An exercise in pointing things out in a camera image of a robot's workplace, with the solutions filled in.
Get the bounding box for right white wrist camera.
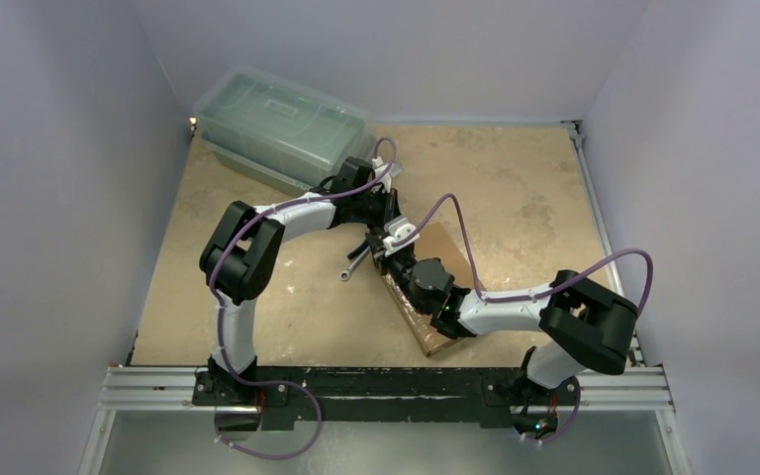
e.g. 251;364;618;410
381;216;420;257

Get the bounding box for silver ratchet wrench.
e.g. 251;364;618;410
339;247;370;282

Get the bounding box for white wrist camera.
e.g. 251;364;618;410
370;156;403;192
381;216;420;257

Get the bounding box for brown cardboard express box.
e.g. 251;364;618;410
374;223;474;357

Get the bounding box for blue handled pliers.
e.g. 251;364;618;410
346;239;370;261

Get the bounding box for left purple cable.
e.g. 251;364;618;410
206;136;400;395

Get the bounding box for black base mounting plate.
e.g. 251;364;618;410
192;364;579;433

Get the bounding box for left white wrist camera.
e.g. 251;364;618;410
370;156;403;192

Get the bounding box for clear plastic storage bin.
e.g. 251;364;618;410
194;66;376;196

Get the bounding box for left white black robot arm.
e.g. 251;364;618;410
199;157;398;405

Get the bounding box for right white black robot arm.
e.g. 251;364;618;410
365;234;639;403

